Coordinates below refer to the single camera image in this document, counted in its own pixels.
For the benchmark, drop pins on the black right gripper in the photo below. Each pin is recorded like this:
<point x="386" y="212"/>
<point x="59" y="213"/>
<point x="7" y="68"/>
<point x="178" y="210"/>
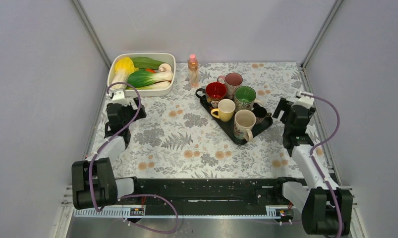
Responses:
<point x="283" y="104"/>

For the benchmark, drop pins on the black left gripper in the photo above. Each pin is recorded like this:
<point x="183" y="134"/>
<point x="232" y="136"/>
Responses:
<point x="141" y="113"/>

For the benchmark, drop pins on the brown striped small mug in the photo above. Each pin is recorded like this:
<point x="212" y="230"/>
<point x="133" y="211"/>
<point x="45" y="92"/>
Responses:
<point x="261" y="114"/>

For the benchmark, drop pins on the beige upside-down mug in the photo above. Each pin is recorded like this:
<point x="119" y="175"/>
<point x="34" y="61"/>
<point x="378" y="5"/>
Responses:
<point x="245" y="98"/>

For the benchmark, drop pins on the cream floral mug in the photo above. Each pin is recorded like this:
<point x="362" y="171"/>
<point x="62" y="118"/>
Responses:
<point x="244" y="121"/>

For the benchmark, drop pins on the pink glass mug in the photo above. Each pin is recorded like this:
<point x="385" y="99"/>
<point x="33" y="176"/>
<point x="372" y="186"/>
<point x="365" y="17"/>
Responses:
<point x="232" y="81"/>

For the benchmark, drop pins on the yellow toy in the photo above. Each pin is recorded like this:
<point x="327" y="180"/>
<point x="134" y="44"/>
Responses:
<point x="224" y="110"/>

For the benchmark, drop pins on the black mug with tan rim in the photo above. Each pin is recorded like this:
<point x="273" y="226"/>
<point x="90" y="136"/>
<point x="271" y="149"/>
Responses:
<point x="212" y="94"/>

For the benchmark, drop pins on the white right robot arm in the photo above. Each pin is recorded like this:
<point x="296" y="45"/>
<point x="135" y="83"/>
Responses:
<point x="325" y="208"/>

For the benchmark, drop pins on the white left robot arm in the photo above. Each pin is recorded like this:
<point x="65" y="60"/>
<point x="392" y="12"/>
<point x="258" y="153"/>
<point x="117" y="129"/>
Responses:
<point x="93" y="178"/>

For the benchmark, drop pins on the green bok choy toy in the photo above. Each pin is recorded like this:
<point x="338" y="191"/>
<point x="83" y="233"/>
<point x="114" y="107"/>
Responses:
<point x="143" y="78"/>

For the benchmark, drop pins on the red vegetable toy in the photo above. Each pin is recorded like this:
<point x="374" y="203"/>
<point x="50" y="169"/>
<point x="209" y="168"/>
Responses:
<point x="150" y="70"/>

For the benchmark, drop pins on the white napa cabbage toy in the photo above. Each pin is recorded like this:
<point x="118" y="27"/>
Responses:
<point x="123" y="68"/>

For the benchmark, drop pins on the white mushroom toy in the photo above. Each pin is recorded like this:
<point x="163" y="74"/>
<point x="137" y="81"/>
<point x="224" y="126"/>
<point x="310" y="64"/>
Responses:
<point x="165" y="67"/>

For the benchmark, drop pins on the white plastic vegetable tub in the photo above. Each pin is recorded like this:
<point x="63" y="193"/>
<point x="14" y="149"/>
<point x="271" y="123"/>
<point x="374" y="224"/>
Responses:
<point x="157" y="89"/>

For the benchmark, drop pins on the pink drink bottle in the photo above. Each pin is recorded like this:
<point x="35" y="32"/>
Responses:
<point x="193" y="73"/>

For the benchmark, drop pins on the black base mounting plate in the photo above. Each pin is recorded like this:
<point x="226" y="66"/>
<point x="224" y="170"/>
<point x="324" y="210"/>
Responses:
<point x="210" y="196"/>

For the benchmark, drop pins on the left small control board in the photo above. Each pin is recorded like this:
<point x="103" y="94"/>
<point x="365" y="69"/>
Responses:
<point x="137" y="212"/>

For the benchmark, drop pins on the small control board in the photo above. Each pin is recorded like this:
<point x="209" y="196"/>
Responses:
<point x="283" y="213"/>
<point x="137" y="212"/>

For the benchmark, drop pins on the right small control board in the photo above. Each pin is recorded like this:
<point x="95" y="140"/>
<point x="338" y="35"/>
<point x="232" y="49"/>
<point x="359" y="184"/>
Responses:
<point x="283" y="213"/>

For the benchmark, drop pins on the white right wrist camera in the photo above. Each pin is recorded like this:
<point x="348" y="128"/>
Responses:
<point x="305" y="99"/>

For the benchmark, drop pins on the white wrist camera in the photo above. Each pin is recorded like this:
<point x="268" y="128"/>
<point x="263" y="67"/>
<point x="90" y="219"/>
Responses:
<point x="119" y="97"/>
<point x="305" y="99"/>

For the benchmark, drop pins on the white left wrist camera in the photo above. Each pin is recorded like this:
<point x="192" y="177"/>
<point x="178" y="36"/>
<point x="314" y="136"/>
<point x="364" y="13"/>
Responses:
<point x="119" y="97"/>

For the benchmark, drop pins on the white slotted cable duct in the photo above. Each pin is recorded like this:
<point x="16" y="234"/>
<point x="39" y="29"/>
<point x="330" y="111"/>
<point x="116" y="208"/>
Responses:
<point x="122" y="211"/>

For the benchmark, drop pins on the aluminium frame rail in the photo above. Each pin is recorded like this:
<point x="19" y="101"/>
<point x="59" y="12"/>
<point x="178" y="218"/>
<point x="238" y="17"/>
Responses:
<point x="67" y="199"/>

